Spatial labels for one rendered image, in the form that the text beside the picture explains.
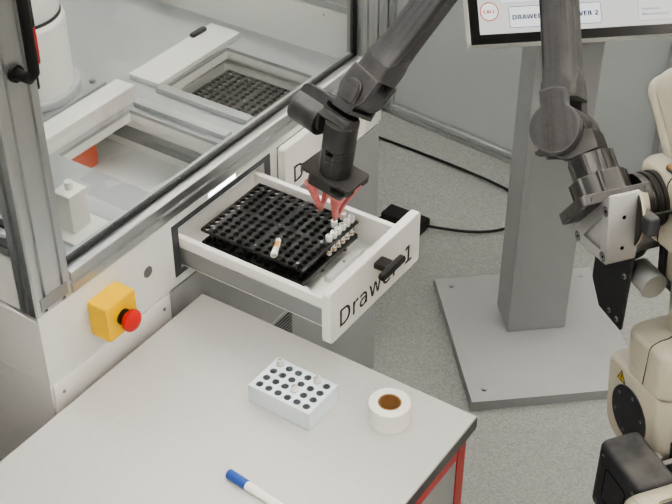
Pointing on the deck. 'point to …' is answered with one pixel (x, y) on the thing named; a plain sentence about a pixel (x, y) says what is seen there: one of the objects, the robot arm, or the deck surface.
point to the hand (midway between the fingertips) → (329, 210)
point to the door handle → (25, 48)
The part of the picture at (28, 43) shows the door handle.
